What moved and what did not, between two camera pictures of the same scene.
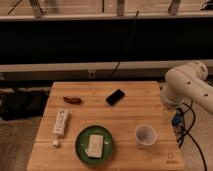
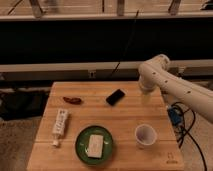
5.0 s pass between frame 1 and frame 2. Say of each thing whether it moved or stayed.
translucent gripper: moved
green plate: stayed
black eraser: stayed
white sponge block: stayed
